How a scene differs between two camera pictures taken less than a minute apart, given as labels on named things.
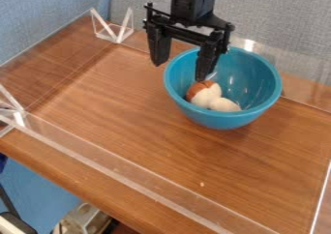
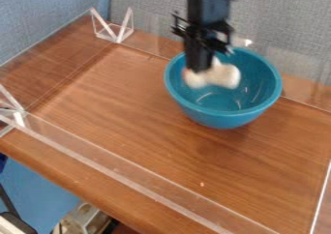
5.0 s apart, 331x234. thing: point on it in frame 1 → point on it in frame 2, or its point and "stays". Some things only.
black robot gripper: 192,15 → 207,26
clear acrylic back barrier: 292,38 stays
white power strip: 85,220 stays
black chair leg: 12,215 stays
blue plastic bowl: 250,81 stays
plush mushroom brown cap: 204,94 → 220,74
